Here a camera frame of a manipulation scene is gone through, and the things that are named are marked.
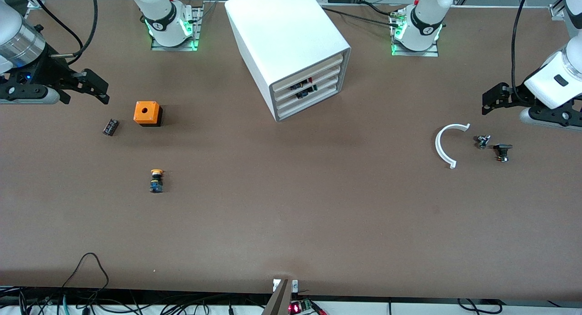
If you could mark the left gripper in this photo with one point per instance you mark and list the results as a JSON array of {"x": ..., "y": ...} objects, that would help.
[{"x": 514, "y": 97}]

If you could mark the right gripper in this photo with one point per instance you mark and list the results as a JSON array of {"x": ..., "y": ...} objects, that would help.
[{"x": 47, "y": 72}]

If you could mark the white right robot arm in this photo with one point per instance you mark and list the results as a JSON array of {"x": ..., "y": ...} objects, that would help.
[{"x": 158, "y": 12}]

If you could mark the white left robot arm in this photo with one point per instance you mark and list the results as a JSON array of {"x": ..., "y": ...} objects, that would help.
[{"x": 425, "y": 19}]

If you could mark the yellow push button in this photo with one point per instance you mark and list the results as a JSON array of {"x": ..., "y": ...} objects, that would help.
[{"x": 156, "y": 181}]

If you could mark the white drawer cabinet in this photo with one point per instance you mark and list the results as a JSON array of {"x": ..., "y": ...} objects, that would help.
[{"x": 284, "y": 28}]

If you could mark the small black component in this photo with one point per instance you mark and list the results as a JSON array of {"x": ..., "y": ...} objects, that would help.
[{"x": 110, "y": 127}]

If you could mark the small grey metal part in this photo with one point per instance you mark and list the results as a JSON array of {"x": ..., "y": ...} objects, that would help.
[{"x": 483, "y": 141}]

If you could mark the orange box with hole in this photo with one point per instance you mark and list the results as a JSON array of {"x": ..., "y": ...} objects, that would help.
[{"x": 146, "y": 112}]

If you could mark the white curved plastic arc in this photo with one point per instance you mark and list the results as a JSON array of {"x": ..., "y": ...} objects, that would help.
[{"x": 439, "y": 147}]

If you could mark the green blue electronic component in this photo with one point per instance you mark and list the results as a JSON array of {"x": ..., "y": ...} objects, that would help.
[{"x": 305, "y": 93}]

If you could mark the circuit board with red light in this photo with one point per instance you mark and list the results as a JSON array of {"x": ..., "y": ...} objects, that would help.
[{"x": 302, "y": 307}]

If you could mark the black switch part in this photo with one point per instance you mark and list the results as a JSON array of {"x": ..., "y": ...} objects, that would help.
[{"x": 502, "y": 150}]

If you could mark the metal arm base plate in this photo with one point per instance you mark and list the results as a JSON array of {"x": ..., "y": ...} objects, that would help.
[
  {"x": 175, "y": 47},
  {"x": 416, "y": 52}
]

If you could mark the aluminium frame corner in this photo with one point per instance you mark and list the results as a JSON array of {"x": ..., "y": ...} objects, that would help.
[
  {"x": 35, "y": 3},
  {"x": 557, "y": 10}
]

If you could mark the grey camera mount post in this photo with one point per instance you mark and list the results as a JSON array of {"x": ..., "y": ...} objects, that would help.
[{"x": 278, "y": 299}]

